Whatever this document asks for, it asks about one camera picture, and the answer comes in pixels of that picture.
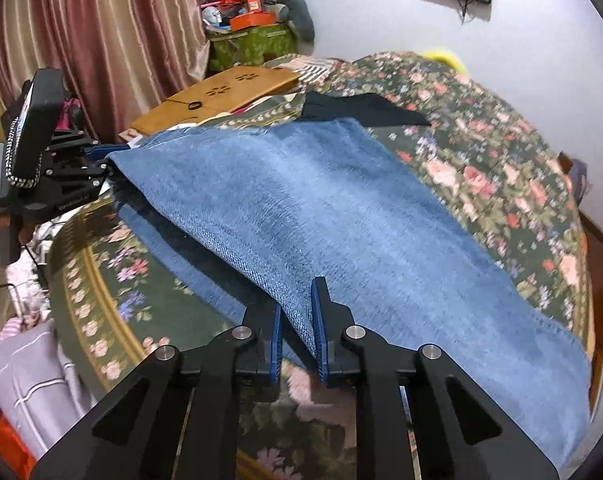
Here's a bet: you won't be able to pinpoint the purple grey backpack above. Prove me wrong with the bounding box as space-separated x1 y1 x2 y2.
567 158 590 206

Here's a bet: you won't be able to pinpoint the orange box on pile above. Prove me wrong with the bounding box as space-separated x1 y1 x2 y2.
230 12 276 32

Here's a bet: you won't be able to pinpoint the striped pink beige curtain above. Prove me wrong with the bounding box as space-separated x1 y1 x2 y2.
0 0 209 142

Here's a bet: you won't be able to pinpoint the green patterned storage box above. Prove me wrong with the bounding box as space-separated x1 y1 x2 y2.
208 23 297 73

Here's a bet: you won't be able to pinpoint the blue denim jeans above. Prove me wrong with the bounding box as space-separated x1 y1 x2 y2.
109 119 590 467

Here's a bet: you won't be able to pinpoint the grey striped pillow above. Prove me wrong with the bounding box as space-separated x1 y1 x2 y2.
0 318 96 460

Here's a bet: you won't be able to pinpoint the grey plush toy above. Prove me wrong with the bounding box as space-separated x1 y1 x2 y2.
263 0 315 44

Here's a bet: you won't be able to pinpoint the black garment on bed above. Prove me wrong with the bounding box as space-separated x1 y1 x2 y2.
297 92 431 127

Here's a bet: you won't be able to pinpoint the yellow curved pillow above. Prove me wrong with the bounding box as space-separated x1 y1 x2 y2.
421 48 467 75

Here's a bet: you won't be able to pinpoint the floral green bed blanket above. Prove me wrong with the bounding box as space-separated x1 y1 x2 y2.
51 53 592 460

